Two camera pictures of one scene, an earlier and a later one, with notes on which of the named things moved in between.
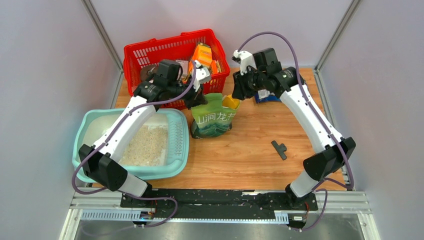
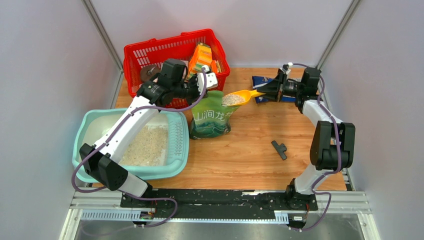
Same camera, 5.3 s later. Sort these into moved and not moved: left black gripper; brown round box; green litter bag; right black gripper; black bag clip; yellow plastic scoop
Moved: yellow plastic scoop; right black gripper
Not moved: left black gripper; green litter bag; black bag clip; brown round box
